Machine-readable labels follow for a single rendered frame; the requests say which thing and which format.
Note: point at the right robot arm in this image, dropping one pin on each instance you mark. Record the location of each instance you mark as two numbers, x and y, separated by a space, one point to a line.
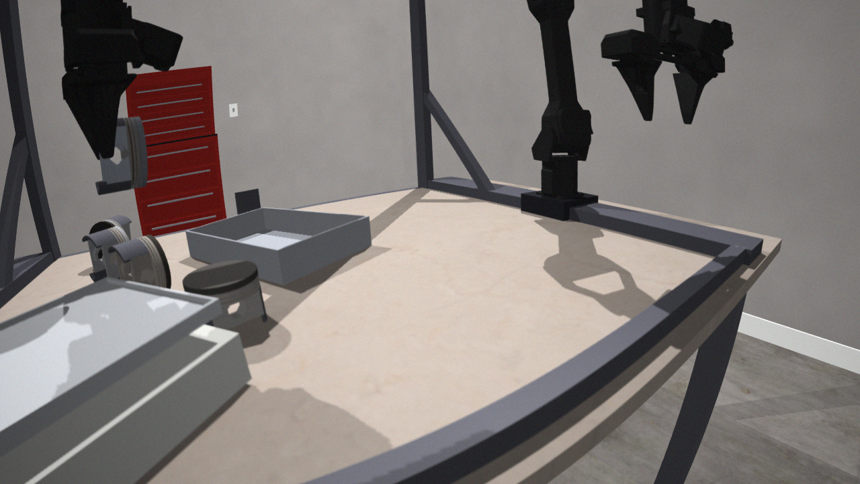
161 46

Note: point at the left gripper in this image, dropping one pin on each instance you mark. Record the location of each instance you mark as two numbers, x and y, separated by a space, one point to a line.
637 64

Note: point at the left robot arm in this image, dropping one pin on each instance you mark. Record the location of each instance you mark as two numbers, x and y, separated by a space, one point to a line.
566 127

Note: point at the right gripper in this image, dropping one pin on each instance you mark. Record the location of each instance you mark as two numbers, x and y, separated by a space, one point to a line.
93 89

